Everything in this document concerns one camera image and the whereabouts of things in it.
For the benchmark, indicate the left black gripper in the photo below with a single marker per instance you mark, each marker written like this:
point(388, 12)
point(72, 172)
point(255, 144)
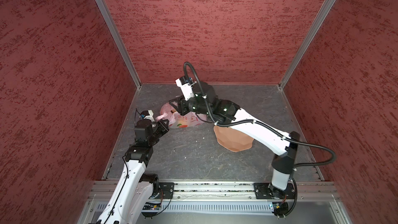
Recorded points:
point(165, 128)

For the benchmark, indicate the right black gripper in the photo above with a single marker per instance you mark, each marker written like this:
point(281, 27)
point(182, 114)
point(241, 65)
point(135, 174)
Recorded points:
point(184, 107)

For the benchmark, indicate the pink plastic bag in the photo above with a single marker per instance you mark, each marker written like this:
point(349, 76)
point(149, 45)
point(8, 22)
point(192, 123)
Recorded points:
point(191, 119)

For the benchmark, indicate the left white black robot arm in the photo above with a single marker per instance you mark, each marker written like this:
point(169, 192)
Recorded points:
point(134, 187)

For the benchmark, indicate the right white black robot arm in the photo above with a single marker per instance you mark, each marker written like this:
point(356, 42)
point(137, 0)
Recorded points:
point(225, 113)

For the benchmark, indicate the left small circuit board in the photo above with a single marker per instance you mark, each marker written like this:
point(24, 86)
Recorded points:
point(149, 206)

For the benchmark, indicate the small circuit board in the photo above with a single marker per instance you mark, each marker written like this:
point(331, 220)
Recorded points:
point(280, 209)
point(149, 206)

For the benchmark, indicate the right small circuit board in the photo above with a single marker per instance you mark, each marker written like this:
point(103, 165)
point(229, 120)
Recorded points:
point(280, 209)

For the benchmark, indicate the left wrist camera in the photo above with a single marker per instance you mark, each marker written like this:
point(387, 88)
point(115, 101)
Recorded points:
point(147, 114)

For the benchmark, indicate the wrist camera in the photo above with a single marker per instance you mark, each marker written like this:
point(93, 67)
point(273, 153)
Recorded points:
point(186, 87)
point(147, 114)

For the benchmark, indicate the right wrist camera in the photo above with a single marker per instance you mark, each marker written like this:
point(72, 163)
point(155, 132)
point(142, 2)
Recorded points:
point(186, 87)

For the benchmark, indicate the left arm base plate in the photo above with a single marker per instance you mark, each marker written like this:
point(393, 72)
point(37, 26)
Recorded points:
point(166, 190)

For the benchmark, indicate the aluminium front rail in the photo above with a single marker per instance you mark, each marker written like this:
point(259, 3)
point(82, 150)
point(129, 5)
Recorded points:
point(306, 191)

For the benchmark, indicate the white slotted cable duct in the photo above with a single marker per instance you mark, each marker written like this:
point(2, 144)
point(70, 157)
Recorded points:
point(255, 208)

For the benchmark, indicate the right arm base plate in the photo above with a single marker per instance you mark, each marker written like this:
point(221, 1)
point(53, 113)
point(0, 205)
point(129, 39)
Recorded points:
point(265, 191)

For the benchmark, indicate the right aluminium corner post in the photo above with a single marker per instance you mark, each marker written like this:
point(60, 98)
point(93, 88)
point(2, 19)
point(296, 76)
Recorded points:
point(313, 30)

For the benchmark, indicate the aluminium corner post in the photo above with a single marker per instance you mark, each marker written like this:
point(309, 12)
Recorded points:
point(313, 30)
point(119, 42)

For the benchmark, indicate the left aluminium corner post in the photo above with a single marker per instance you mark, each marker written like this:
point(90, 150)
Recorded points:
point(119, 42)

